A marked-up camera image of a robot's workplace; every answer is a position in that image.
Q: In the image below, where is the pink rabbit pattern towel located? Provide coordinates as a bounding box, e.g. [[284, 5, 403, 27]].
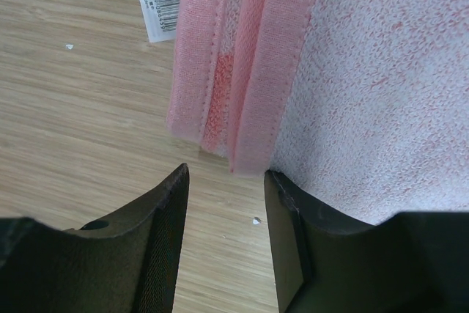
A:
[[140, 0, 468, 224]]

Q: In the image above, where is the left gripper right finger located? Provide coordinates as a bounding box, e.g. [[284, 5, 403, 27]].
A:
[[265, 172, 468, 312]]

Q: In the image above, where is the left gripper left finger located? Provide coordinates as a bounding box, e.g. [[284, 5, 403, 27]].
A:
[[1, 164, 190, 312]]

